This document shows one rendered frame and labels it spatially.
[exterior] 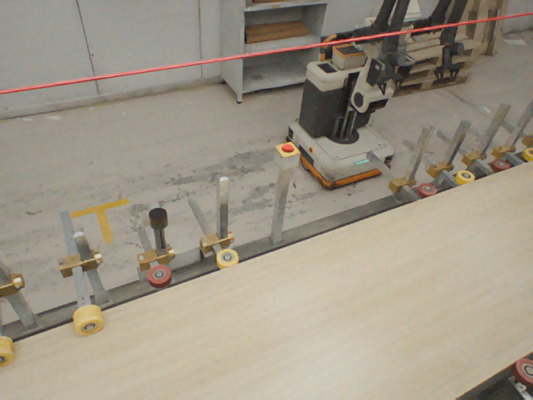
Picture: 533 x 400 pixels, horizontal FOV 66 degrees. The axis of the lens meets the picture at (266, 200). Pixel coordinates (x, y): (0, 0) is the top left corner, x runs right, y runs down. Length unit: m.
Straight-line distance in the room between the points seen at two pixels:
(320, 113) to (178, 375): 2.24
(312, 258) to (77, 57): 2.99
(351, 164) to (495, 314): 1.75
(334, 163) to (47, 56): 2.49
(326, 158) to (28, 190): 2.17
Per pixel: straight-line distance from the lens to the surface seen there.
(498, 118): 2.40
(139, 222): 1.75
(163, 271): 1.53
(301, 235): 1.93
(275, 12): 4.44
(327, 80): 2.99
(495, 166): 2.38
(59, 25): 3.92
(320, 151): 3.15
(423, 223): 1.87
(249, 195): 3.10
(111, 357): 1.41
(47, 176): 3.49
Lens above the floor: 2.13
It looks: 44 degrees down
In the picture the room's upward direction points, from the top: 6 degrees clockwise
